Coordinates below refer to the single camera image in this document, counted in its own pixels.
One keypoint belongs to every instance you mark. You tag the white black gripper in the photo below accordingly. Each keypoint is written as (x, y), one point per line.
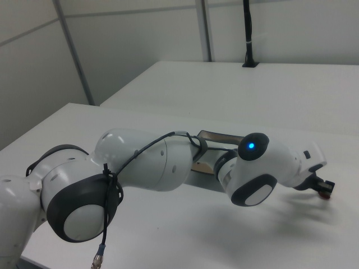
(311, 157)

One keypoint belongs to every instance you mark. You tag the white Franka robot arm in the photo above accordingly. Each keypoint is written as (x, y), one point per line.
(168, 162)

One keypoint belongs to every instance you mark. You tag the square brown ceramic plate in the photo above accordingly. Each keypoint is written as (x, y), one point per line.
(221, 138)

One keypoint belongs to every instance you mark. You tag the black camera stand with flat base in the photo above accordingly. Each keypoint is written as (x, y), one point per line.
(248, 28)

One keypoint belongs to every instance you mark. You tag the grey aluminium partition post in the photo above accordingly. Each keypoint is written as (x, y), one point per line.
(206, 28)
(75, 56)

